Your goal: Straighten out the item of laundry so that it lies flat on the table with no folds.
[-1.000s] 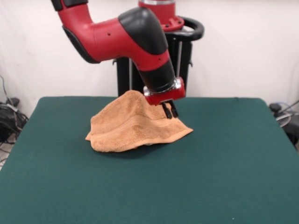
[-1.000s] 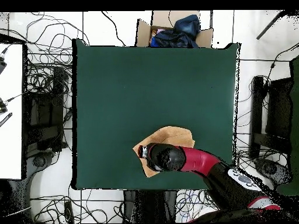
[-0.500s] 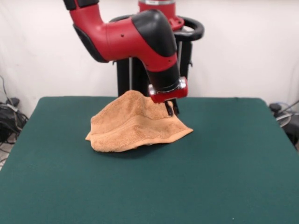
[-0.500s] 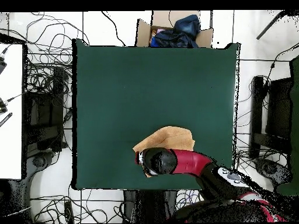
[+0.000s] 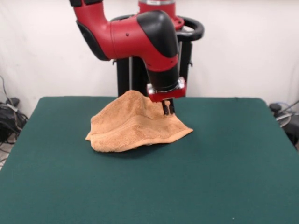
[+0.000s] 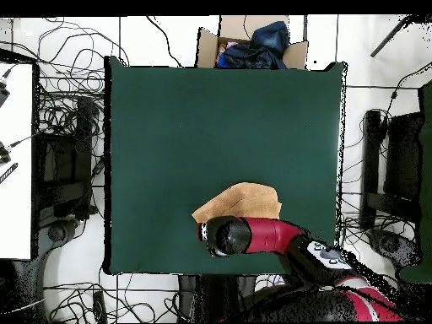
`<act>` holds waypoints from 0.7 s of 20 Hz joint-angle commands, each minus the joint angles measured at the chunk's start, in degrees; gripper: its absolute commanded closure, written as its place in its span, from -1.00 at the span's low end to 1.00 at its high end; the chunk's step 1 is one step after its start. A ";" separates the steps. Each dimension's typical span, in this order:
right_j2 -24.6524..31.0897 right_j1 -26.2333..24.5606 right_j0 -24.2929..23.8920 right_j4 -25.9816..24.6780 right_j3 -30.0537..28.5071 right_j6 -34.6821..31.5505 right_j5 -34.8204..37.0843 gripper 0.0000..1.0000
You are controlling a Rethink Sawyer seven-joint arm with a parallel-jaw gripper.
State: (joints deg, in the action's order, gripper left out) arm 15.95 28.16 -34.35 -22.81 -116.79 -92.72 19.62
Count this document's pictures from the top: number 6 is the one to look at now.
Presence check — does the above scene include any orange terry towel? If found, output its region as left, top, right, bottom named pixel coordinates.
left=191, top=181, right=284, bottom=224

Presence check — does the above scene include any dark green table cloth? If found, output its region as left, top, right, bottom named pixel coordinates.
left=104, top=56, right=347, bottom=276

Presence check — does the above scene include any black power strip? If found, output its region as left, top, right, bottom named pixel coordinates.
left=92, top=290, right=108, bottom=323

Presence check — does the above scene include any black equipment rack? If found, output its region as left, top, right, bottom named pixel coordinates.
left=33, top=95, right=102, bottom=220

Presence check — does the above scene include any brown cardboard box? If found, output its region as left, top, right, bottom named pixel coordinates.
left=195, top=14, right=310, bottom=70

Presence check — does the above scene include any white side table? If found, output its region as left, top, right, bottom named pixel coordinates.
left=0, top=62, right=35, bottom=261

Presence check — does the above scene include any dark blue clothing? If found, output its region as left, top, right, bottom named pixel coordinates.
left=217, top=20, right=290, bottom=70

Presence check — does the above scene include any green cloth on neighbouring table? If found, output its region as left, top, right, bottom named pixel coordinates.
left=399, top=80, right=432, bottom=284

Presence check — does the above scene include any dark metal rod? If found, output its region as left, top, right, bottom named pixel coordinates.
left=370, top=14, right=423, bottom=58

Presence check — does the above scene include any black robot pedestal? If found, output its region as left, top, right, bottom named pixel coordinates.
left=178, top=274, right=257, bottom=323

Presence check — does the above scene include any black metal frame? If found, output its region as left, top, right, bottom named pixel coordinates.
left=359, top=109, right=424, bottom=230

